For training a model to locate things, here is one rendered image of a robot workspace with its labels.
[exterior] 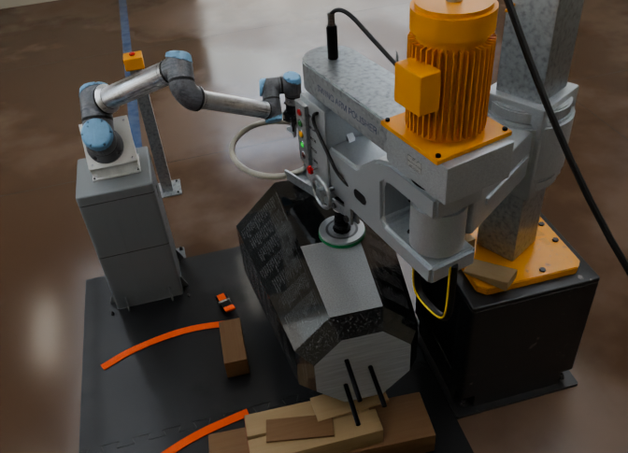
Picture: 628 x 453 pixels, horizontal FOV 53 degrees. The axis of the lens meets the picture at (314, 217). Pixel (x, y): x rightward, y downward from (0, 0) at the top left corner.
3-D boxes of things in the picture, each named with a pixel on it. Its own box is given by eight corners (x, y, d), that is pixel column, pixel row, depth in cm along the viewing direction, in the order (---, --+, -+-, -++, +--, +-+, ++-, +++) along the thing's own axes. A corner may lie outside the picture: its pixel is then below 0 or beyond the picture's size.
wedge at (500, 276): (516, 277, 267) (518, 269, 264) (506, 291, 261) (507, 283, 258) (473, 260, 277) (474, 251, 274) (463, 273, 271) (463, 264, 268)
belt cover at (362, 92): (507, 187, 193) (515, 141, 183) (443, 216, 184) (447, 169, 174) (344, 76, 260) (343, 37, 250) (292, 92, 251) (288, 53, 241)
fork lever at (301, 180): (389, 210, 262) (387, 200, 260) (349, 227, 256) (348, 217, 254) (313, 168, 319) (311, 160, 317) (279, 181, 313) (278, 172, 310)
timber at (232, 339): (221, 335, 353) (218, 321, 345) (242, 331, 354) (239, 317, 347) (227, 378, 330) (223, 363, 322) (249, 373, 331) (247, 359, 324)
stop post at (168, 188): (179, 179, 481) (147, 46, 413) (182, 194, 465) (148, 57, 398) (153, 185, 478) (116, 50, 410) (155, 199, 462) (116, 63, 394)
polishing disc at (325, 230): (309, 233, 290) (309, 232, 289) (337, 210, 302) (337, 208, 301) (346, 251, 278) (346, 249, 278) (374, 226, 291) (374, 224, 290)
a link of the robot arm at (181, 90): (181, 103, 271) (288, 120, 322) (178, 76, 272) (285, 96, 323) (165, 110, 278) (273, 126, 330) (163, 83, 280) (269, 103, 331)
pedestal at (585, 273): (512, 295, 364) (532, 193, 318) (578, 386, 314) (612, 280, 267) (406, 322, 354) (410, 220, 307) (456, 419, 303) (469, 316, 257)
